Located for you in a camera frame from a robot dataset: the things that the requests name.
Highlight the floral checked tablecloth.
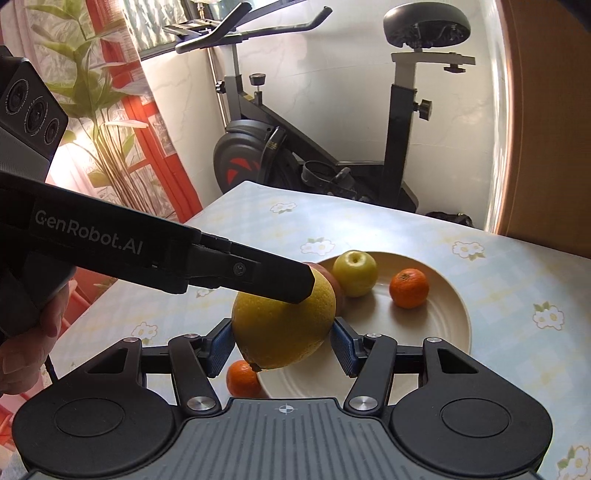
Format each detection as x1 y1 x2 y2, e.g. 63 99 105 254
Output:
45 180 591 480

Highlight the person's left hand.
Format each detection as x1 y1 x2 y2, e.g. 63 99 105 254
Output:
1 283 69 395

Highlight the cream round plate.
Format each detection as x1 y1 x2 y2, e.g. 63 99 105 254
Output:
259 251 472 402

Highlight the black exercise bike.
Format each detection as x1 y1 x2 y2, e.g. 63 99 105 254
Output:
163 1 477 214

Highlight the small orange mandarin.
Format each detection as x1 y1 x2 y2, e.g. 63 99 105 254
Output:
389 268 430 309

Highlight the green apple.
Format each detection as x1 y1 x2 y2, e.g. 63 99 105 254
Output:
332 250 379 298

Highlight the wooden headboard panel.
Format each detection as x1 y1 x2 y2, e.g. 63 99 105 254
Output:
495 1 590 257

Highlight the red patterned curtain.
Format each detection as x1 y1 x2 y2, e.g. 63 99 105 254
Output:
0 0 205 480

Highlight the large red apple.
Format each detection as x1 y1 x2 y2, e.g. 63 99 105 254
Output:
303 261 347 318

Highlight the large yellow orange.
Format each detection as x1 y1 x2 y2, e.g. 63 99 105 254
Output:
231 269 337 371

